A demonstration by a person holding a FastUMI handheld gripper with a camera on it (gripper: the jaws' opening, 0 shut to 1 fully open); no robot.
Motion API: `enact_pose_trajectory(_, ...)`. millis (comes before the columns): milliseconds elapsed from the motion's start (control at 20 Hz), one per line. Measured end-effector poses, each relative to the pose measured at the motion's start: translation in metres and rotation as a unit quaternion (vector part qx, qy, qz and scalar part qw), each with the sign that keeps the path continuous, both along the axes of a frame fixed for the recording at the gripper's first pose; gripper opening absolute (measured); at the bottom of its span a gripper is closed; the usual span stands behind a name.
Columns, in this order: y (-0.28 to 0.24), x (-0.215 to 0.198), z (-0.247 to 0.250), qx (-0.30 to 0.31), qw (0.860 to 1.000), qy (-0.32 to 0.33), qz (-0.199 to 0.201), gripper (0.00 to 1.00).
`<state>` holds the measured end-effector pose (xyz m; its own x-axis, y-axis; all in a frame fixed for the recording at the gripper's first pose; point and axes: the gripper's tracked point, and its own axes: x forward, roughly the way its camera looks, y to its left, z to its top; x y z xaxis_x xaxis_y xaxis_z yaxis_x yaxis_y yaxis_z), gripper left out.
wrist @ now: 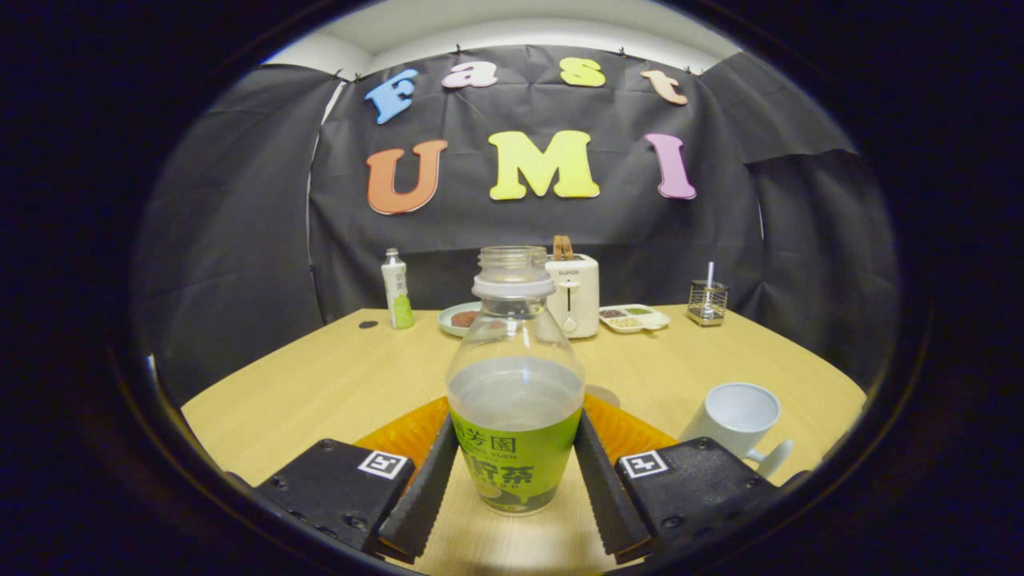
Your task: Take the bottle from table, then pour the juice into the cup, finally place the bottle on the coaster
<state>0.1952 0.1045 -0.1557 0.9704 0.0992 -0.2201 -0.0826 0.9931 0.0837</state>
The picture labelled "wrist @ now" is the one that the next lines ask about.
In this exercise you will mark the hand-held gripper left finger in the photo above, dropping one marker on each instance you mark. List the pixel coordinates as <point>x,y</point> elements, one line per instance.
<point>424,496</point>

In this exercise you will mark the round brown coaster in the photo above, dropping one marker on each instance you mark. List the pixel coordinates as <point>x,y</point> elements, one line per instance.
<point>605,395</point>

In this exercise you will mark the wooden table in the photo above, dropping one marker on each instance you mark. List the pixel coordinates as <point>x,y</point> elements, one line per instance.
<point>320,384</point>

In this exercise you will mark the clear glass tumbler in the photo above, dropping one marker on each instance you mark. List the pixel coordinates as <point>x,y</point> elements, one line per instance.
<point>708,306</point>

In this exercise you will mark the pale green plate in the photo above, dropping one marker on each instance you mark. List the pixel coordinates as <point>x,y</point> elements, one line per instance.
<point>446,322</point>

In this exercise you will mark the brown toast slice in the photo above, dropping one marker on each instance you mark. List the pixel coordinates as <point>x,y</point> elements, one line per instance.
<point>562,248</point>

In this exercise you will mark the black backdrop cloth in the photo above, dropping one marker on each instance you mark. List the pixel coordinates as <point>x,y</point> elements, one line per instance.
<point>240,240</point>

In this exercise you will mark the small white green capped bottle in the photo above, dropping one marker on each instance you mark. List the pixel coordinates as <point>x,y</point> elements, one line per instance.
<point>397,292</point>

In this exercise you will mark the white divided snack dish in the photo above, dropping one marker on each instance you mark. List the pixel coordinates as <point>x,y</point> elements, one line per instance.
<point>632,319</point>

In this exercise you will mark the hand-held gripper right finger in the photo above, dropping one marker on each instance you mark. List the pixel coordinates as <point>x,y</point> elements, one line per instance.
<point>608,496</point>

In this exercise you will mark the brown food piece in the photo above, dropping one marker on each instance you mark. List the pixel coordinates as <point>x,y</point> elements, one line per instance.
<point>464,319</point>

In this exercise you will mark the clear juice bottle green label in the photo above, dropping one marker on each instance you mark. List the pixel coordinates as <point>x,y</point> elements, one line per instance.
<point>516,464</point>

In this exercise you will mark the cream toaster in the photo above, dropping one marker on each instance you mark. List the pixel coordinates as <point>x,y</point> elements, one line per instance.
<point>580,296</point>

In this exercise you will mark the pale blue cup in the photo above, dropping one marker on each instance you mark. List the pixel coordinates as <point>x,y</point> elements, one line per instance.
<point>732,412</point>

